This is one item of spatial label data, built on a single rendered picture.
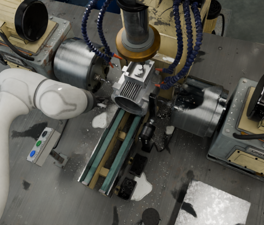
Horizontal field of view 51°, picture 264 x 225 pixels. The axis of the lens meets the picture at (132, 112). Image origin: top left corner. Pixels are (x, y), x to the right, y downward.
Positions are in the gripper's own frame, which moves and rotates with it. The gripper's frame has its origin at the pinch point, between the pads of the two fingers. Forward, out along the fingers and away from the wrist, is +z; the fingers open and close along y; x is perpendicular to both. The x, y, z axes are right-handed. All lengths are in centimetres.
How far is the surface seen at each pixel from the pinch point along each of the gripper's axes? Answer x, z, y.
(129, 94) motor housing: -4.8, 12.6, -6.2
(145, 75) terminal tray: -15.4, 16.4, -9.5
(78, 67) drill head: -8.5, 9.5, 20.3
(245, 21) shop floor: -97, 191, -47
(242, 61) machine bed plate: -42, 68, -51
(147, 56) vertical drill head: -22.8, -4.4, -12.9
